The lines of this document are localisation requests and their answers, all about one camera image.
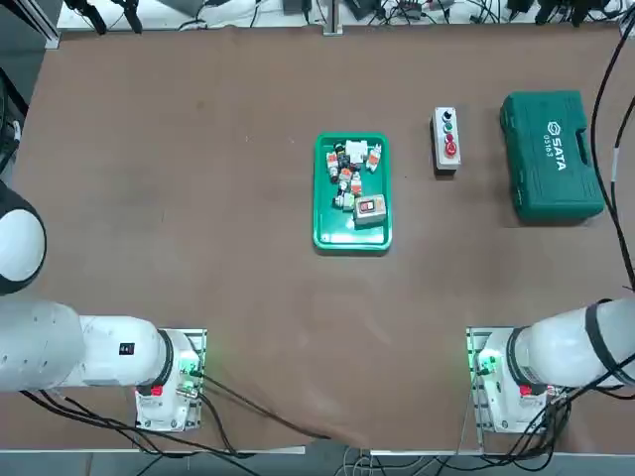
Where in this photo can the white four-button box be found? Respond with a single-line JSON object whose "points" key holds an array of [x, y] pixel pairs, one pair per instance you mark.
{"points": [[441, 161]]}

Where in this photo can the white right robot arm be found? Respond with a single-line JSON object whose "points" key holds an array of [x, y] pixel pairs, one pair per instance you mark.
{"points": [[560, 347]]}

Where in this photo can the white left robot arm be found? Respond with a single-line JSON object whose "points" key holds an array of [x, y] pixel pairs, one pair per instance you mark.
{"points": [[99, 347]]}

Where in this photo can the green plastic tray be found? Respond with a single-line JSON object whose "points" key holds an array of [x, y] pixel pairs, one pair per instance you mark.
{"points": [[347, 233]]}

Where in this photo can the orange white contact block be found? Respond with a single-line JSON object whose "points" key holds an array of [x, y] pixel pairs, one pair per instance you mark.
{"points": [[345, 173], [356, 184], [373, 159], [331, 161]]}

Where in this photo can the white terminal block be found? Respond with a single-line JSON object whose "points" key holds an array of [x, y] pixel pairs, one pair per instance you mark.
{"points": [[357, 151]]}

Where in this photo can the green SATA tool case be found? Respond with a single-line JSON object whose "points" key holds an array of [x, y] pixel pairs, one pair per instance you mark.
{"points": [[546, 173]]}

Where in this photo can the black tripod leg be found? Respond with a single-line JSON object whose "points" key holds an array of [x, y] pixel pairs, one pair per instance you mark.
{"points": [[94, 17], [133, 17]]}

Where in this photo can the white green switch part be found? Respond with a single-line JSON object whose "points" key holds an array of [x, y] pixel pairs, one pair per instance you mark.
{"points": [[344, 201]]}

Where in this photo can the beige switch box red button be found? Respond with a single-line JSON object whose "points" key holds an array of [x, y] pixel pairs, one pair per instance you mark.
{"points": [[369, 219]]}

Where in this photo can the aluminium left arm base plate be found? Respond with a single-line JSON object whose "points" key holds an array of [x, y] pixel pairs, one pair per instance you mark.
{"points": [[201, 342]]}

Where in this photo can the aluminium right arm base plate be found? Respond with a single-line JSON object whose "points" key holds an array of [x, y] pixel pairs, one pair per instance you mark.
{"points": [[473, 357]]}

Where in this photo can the silver aluminium frame post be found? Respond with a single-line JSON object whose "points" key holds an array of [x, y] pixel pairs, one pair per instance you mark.
{"points": [[332, 22]]}

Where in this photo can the silver aluminium frame rail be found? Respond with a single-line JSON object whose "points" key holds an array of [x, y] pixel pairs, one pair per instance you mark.
{"points": [[44, 30]]}

